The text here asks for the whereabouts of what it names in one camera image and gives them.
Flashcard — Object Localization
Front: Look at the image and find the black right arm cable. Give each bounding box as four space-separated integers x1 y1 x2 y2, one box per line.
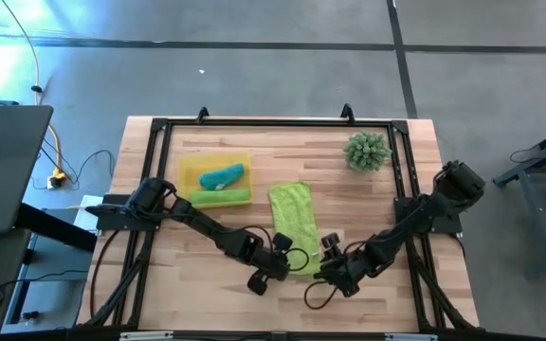
302 278 341 311

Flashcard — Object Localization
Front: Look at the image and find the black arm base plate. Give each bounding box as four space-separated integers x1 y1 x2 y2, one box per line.
393 196 464 236
85 192 161 233

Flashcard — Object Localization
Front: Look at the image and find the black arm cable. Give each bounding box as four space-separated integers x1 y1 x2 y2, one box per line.
227 224 311 275
302 278 341 311

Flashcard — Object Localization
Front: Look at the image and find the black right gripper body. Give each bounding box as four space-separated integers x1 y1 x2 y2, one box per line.
313 249 370 291

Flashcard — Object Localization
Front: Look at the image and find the black floor cable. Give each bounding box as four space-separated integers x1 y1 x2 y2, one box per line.
40 144 117 190

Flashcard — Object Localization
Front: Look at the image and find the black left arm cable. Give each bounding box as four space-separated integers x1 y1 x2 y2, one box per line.
227 224 311 275

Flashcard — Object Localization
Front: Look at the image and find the yellow translucent plastic basket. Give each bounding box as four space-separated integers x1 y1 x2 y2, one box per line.
175 152 254 209

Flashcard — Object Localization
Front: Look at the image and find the black side desk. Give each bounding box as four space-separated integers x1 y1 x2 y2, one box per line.
0 203 99 335

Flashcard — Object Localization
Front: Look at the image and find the lime green microfiber towel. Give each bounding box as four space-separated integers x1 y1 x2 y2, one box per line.
267 181 322 277

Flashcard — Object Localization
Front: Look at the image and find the silver edge bracket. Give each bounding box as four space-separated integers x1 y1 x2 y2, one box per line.
119 331 174 341
385 332 439 341

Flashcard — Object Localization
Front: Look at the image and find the teal microfiber towel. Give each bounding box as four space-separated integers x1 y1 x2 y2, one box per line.
198 163 246 192

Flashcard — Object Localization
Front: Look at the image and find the potted green succulent plant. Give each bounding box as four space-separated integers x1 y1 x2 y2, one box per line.
342 131 393 173

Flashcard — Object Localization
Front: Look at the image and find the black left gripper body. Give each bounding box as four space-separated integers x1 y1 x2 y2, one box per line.
247 245 294 282

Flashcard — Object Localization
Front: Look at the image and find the yellow floor cable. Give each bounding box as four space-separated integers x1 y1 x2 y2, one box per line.
0 0 68 184

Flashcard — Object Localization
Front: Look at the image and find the gray metal desk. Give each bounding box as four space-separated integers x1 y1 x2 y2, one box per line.
493 120 546 278

